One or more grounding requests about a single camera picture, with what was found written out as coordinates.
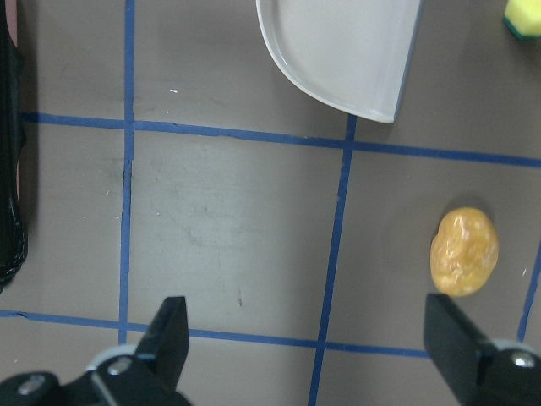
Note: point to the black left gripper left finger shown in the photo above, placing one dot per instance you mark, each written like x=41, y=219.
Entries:
x=164, y=347

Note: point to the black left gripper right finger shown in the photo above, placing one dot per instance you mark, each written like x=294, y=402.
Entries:
x=463, y=355

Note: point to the orange-yellow bread roll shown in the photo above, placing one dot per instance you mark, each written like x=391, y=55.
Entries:
x=464, y=252

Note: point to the beige plastic dustpan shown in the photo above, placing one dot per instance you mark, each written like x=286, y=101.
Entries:
x=350, y=55

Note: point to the yellow green sponge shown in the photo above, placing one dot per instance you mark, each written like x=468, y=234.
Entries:
x=522, y=17

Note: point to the black trash bag bin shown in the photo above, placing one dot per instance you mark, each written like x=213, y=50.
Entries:
x=14, y=243

